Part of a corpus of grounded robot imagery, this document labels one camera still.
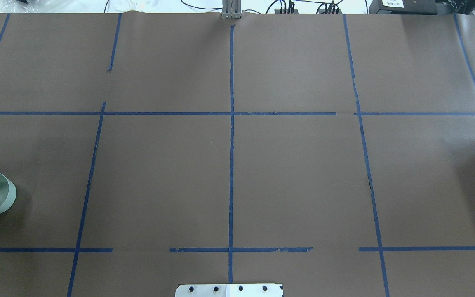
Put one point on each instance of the black device with label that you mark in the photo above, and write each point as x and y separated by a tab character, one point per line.
409	7

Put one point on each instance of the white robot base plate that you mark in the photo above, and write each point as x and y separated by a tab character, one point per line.
230	290

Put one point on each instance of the grey metal camera post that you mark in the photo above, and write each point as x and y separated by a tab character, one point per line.
231	9

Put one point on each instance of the black cable hub left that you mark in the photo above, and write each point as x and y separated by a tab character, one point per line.
286	7

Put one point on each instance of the black cable hub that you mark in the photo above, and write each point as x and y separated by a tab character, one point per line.
286	7
328	8

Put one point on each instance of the black cable hub right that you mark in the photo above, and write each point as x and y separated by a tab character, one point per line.
328	8

